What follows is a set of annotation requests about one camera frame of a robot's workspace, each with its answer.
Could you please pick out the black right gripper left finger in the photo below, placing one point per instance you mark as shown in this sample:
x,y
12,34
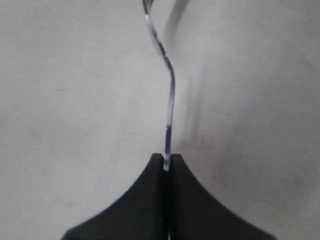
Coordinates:
x,y
136,215

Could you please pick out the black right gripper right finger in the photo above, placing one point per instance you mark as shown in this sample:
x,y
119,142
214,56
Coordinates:
x,y
196,215

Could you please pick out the silver metal fork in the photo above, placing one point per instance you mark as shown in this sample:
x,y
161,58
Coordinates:
x,y
147,6

